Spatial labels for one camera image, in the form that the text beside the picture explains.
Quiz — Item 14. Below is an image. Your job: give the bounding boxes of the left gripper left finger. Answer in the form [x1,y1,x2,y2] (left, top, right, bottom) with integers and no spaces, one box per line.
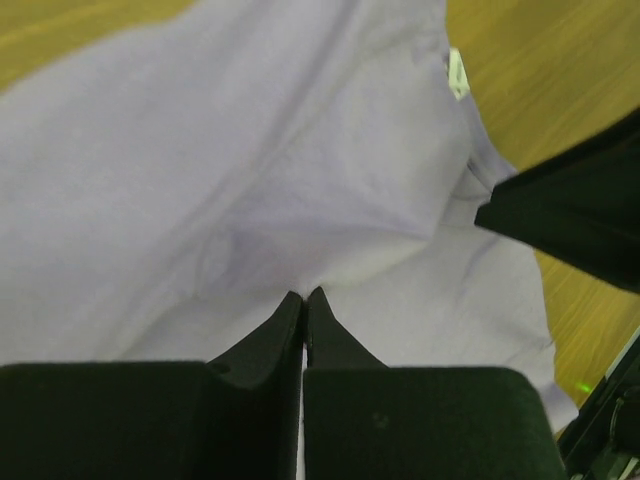
[1,293,303,479]

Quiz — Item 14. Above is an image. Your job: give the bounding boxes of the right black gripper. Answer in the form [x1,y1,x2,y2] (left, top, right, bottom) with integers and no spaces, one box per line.
[558,332,639,480]

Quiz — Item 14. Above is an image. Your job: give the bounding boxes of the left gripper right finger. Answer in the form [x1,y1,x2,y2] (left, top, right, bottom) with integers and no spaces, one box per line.
[303,288,567,480]

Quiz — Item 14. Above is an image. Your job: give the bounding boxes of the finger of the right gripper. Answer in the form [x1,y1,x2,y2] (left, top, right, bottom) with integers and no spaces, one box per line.
[475,110,639,293]

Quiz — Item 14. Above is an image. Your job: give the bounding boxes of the purple t-shirt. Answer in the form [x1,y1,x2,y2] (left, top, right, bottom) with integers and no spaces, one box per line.
[1,1,577,430]

